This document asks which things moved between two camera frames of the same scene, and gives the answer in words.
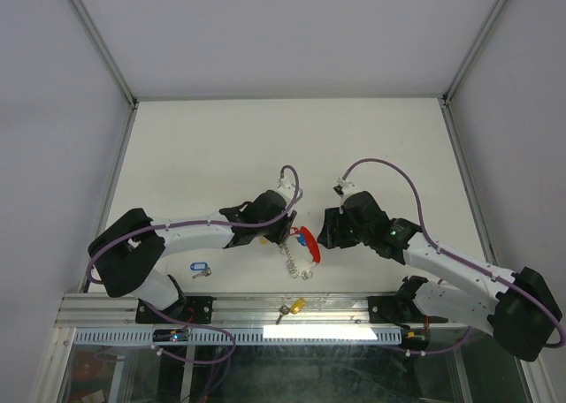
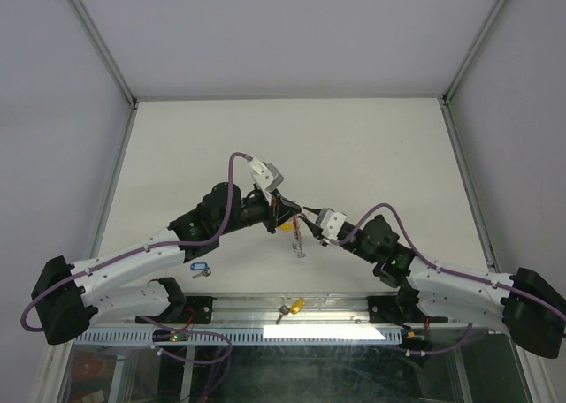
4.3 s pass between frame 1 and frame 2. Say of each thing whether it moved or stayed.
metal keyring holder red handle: moved
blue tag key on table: stayed
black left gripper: moved
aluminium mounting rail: stayed
